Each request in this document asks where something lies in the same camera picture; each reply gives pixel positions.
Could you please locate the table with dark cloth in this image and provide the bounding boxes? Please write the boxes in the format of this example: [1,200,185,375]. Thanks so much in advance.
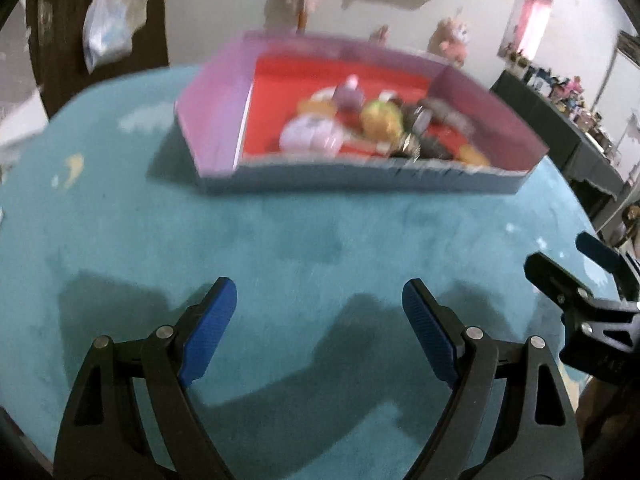
[492,70,626,211]

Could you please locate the dark brown door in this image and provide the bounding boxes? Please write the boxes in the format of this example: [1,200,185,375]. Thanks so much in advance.
[25,0,168,116]

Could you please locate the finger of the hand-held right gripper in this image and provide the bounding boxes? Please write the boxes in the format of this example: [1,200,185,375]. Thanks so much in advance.
[575,231,640,303]
[523,252,640,342]

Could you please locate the pink cardboard box red inside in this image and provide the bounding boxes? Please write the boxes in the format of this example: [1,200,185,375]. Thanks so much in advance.
[174,30,551,196]

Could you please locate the row of cosmetics bottles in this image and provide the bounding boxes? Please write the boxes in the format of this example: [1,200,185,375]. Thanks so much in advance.
[500,45,621,161]

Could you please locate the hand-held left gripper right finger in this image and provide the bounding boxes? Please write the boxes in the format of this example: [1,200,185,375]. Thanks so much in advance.
[401,278,586,480]

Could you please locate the green toy figure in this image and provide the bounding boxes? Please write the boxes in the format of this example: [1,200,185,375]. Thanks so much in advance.
[361,91,405,145]

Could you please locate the black glass bottle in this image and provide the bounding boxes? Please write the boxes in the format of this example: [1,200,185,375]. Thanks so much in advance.
[400,135,461,161]

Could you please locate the grey compact case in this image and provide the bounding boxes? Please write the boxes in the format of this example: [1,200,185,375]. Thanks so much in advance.
[425,99,473,133]

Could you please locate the purple bottle with pink cap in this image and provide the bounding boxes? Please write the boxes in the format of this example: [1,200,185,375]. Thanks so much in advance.
[332,74,368,113]

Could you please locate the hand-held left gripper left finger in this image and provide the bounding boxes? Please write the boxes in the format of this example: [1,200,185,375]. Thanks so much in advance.
[52,276,238,480]

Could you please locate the white cabinet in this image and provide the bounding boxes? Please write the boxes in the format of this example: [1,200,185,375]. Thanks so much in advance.
[592,30,640,181]

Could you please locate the amber round soap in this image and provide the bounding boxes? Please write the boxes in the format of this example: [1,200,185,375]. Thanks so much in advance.
[459,145,492,167]
[297,97,336,117]

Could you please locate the white plastic sheet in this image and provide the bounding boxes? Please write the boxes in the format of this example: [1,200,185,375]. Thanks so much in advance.
[0,85,48,181]

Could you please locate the pink pig plush toy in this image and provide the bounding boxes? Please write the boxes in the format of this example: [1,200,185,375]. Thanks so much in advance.
[430,17,473,68]

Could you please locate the clear plastic bag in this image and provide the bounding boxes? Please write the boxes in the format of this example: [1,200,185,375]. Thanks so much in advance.
[82,0,146,73]

